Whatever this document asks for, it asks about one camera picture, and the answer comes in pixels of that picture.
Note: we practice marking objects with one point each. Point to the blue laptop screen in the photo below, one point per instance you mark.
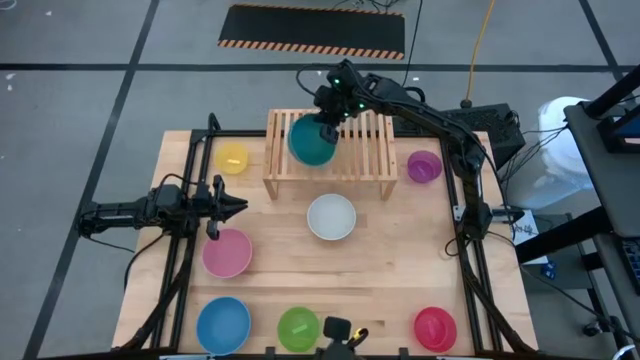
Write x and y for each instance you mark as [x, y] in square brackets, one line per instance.
[625, 131]

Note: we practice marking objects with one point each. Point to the black diagonal metal beam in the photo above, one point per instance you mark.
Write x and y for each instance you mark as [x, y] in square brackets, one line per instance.
[565, 235]

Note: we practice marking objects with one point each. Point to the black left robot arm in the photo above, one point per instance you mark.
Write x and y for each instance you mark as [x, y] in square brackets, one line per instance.
[120, 215]

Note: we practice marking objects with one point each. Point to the white plastic bin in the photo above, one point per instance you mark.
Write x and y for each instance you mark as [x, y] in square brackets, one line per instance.
[555, 165]

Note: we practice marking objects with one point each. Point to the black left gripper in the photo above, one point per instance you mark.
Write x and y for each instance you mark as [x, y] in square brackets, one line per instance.
[210, 207]

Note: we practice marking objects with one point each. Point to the yellow black clip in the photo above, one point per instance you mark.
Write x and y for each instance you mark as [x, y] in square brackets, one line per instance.
[359, 337]

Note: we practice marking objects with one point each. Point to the small blue object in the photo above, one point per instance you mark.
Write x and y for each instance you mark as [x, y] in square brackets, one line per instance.
[549, 271]

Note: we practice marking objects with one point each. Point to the black hazard-striped floor mat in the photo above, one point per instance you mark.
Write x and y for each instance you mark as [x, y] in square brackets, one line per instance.
[310, 30]

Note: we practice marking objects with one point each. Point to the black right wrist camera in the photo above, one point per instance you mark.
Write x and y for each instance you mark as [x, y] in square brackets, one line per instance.
[321, 100]

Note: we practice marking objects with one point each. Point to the green bowl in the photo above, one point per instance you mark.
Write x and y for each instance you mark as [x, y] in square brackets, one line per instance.
[298, 330]

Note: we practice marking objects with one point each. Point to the teal bowl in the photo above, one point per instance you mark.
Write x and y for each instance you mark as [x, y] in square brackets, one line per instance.
[307, 145]

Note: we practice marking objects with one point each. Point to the white bowl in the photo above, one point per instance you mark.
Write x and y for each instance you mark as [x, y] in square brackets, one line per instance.
[331, 217]

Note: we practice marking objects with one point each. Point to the wooden slatted shelf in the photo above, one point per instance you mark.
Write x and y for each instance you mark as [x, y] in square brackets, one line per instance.
[370, 160]

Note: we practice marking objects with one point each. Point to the grey workstation desk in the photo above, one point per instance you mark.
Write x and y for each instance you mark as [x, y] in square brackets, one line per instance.
[615, 200]

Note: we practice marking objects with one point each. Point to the blue bowl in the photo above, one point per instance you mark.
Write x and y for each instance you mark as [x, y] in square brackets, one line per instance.
[223, 326]

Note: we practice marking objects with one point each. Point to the black square device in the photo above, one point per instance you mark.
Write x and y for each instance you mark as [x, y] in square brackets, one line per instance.
[337, 329]

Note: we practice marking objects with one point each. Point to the purple bowl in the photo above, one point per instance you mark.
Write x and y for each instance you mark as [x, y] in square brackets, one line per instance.
[425, 167]

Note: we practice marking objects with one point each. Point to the black monitor stand beam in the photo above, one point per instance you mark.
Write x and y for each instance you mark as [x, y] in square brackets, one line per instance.
[612, 90]

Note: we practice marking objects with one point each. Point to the pink bowl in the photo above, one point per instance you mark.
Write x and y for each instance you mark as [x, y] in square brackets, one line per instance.
[227, 255]

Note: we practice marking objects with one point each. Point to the black perforated computer case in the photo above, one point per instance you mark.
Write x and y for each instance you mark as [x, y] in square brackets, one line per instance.
[495, 130]

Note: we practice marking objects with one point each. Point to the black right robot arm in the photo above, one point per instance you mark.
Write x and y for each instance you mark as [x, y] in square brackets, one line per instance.
[425, 117]

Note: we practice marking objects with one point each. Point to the black keyboard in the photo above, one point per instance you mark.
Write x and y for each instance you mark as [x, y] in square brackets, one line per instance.
[634, 265]

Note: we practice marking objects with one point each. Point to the black caster wheel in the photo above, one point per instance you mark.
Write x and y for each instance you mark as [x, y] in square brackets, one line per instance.
[592, 328]

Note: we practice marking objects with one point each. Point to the white paper sheet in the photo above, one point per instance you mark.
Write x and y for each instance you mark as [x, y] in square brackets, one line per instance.
[525, 235]

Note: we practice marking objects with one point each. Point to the red bowl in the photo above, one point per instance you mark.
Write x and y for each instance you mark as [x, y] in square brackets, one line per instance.
[435, 330]

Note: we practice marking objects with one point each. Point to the grey low cart shelf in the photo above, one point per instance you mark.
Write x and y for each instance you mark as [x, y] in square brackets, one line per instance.
[570, 275]

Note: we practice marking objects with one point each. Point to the black aluminium table frame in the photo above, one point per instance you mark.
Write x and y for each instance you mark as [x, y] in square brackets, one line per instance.
[240, 133]

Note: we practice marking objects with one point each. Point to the yellow bowl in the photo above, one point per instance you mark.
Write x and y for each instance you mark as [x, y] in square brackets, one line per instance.
[227, 155]

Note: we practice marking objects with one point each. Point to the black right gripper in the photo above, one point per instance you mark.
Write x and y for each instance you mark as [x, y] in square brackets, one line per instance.
[345, 107]

